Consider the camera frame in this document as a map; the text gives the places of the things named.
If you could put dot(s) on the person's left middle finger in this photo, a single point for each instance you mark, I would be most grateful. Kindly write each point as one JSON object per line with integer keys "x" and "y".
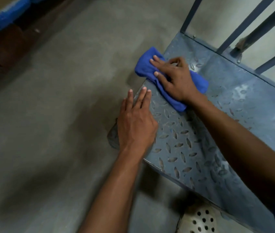
{"x": 140, "y": 98}

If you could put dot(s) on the brown cardboard box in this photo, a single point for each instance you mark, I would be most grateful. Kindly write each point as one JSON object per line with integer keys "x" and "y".
{"x": 8, "y": 44}

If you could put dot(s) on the blue cleaning cloth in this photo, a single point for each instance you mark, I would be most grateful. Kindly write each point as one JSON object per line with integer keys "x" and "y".
{"x": 146, "y": 67}

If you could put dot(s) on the white perforated shoe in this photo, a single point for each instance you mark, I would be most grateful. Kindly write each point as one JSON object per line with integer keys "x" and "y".
{"x": 198, "y": 219}

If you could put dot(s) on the blue plastic wrapped bundle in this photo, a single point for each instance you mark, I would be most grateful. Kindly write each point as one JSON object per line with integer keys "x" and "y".
{"x": 8, "y": 12}

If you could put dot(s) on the thin blue railing bar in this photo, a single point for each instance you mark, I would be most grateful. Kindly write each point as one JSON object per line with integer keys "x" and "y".
{"x": 245, "y": 23}
{"x": 191, "y": 14}
{"x": 274, "y": 59}

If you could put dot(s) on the person's left hand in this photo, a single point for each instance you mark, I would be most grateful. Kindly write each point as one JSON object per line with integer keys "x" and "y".
{"x": 135, "y": 126}

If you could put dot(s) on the thick blue railing bar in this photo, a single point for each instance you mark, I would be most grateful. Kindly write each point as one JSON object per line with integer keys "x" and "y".
{"x": 266, "y": 25}

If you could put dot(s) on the blue-grey checker plate stair step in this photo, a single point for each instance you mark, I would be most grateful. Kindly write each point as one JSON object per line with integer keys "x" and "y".
{"x": 237, "y": 114}

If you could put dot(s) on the person's right thumb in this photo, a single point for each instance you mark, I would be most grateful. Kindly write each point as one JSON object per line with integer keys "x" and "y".
{"x": 162, "y": 80}

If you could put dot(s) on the person's left forearm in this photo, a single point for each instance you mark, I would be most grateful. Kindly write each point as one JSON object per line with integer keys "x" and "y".
{"x": 113, "y": 194}

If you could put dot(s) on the person's right hand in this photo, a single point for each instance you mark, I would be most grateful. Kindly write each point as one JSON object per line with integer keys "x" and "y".
{"x": 180, "y": 82}

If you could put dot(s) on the person's left thumb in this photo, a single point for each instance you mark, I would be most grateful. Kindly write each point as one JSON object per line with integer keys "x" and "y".
{"x": 154, "y": 126}

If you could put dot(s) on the person's left little finger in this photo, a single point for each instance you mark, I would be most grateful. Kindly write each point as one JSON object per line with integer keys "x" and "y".
{"x": 123, "y": 106}

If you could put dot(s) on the person's right forearm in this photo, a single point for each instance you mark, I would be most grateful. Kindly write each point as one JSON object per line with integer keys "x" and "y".
{"x": 239, "y": 148}

